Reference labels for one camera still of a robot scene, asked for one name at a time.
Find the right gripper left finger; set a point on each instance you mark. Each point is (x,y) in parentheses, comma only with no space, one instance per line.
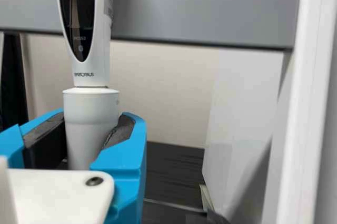
(15,142)

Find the white box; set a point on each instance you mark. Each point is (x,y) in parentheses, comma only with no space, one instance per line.
(242,116)

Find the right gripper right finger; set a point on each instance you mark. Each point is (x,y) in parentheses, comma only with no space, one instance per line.
(126,161)

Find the black platform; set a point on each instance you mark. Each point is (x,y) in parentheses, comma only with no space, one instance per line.
(171,171)

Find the pipette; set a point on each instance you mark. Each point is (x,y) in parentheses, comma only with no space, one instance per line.
(89,118)

